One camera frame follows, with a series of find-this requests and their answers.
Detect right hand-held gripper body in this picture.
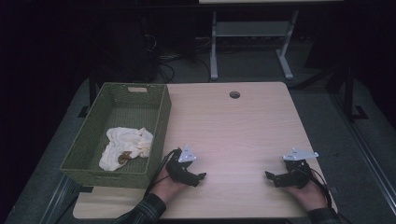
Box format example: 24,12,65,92
278,147,319,189

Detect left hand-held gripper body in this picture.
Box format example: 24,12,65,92
164,144,200,188

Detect white cloth with bear print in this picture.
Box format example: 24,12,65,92
98,126,154,172

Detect green woven basket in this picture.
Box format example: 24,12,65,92
59,81,173,189

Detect person's left hand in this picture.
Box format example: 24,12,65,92
151,167,188,205

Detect person's right hand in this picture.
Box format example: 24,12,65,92
284,174,329,212

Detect black metal stand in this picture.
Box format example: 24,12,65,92
340,62,369,123

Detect left hand-held gripper cable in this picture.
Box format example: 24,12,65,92
144,148,182,198

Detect hand-held gripper cable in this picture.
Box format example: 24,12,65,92
298,167,354,224
144,148,182,198

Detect right hand-held gripper cable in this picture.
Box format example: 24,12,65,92
298,167,354,224

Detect black floor cables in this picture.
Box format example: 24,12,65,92
143,34,213,84

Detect white metal table frame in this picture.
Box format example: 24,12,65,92
209,10,300,81

